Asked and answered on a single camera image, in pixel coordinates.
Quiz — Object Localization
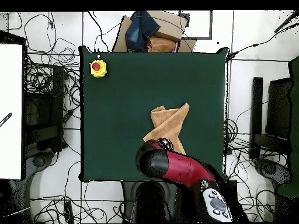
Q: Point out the tan terry towel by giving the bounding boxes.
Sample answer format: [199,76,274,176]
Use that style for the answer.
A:
[142,102,190,156]

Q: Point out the black flat bar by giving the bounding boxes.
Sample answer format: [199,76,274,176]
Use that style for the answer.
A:
[249,76,264,160]

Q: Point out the white flat panel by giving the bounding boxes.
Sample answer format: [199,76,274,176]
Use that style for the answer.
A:
[0,44,23,180]

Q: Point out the dark green table cloth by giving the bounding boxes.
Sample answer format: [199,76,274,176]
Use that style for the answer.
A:
[78,45,230,183]

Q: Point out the black power box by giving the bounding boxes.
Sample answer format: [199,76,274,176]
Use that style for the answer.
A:
[228,179,238,197]

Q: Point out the yellow emergency stop button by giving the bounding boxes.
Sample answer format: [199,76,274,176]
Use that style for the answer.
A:
[89,54,108,78]

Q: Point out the orange folded cloth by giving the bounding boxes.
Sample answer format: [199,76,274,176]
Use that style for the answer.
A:
[147,36,178,53]

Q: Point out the black equipment rack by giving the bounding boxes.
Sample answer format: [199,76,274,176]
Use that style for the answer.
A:
[266,78,293,141]
[23,65,65,157]

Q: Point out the black stand base foot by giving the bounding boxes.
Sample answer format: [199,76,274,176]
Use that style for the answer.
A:
[253,157,293,187]
[25,151,57,173]

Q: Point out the blue denim jeans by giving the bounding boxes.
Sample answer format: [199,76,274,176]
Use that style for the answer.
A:
[124,10,161,52]

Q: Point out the brown cardboard box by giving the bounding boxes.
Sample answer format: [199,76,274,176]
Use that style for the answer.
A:
[112,10,197,53]

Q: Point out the striped black rod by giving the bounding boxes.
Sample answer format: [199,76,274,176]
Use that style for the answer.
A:
[0,112,13,128]

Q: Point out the black tripod rod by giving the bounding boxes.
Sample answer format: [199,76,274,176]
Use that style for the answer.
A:
[274,10,299,33]

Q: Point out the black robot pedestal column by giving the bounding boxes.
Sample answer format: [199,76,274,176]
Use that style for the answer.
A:
[121,180,180,224]

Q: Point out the floor cable tangle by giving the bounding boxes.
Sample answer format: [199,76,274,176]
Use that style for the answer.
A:
[23,13,81,131]
[222,118,288,222]

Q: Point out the black rectangular frame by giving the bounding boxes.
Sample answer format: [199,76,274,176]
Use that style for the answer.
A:
[178,10,213,40]

